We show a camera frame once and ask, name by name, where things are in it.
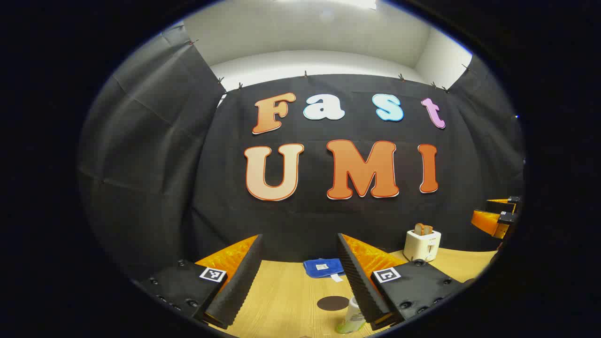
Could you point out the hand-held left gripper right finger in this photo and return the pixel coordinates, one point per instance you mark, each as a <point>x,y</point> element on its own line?
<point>357,277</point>

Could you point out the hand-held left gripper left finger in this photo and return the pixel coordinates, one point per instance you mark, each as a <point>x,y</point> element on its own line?
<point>237,281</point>

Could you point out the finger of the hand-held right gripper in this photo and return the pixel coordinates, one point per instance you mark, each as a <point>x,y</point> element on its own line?
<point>504,205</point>
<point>490,221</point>

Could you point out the dark round coaster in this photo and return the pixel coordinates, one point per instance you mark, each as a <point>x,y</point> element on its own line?
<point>331,303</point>

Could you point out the clear water bottle green label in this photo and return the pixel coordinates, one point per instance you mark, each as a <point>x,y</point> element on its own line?
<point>353,319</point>

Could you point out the blue folded towel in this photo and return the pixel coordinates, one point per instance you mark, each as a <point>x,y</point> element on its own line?
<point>319,268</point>

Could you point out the brown toast slice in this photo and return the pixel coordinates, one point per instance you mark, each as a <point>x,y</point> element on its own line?
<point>422,229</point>

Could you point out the white toaster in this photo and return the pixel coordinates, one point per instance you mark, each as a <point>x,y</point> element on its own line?
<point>421,246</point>

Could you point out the black backdrop cloth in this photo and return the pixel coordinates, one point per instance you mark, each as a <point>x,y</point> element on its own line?
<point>319,216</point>

